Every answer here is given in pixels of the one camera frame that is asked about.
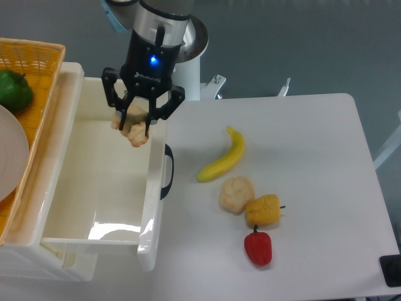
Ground yellow toy banana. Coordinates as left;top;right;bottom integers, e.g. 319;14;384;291
197;126;246;182

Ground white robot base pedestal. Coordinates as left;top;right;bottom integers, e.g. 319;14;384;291
172;16;209;100

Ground white drawer cabinet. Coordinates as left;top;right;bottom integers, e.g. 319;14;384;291
1;62;97;282

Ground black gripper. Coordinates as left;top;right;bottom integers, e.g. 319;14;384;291
102;28;185;137

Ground yellow toy bell pepper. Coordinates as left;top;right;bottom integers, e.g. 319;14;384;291
245;194;286;226

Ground red toy bell pepper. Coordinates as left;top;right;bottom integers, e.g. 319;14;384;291
244;224;273;267

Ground white round plate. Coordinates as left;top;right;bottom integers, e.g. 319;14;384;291
1;106;29;201

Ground green toy bell pepper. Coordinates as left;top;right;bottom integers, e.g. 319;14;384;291
1;69;33;114

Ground orange woven basket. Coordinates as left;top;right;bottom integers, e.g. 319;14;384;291
0;38;66;246

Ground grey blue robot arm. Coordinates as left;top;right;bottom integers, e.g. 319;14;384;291
102;1;194;130

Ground black drawer handle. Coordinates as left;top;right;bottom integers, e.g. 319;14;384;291
160;144;175;200

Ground black device at table edge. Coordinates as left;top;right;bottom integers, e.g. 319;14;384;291
379;254;401;287

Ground white table clamp bracket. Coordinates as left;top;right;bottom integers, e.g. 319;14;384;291
200;74;227;100

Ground round toy bread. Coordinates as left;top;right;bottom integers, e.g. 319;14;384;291
219;176;255;214

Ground white frame at right edge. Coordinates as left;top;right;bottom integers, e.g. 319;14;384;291
373;111;400;170

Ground open white upper drawer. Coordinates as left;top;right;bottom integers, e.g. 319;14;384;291
41;78;174;272

